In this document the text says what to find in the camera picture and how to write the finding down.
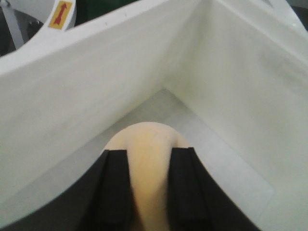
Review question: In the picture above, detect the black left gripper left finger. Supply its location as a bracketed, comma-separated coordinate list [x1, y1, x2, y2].
[2, 150, 132, 231]

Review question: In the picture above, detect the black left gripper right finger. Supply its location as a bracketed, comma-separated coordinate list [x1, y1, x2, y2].
[167, 147, 259, 231]

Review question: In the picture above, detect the beige bun-shaped foam toy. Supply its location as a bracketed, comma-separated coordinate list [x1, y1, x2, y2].
[105, 122, 189, 231]

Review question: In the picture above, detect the white plastic tote box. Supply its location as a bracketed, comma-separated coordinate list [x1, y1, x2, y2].
[0, 0, 308, 231]

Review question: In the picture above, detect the yellow red arrow sticker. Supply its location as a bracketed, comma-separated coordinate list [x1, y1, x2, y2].
[49, 0, 73, 29]

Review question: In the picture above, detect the white inner ring guard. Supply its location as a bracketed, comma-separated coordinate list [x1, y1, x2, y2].
[0, 0, 77, 58]

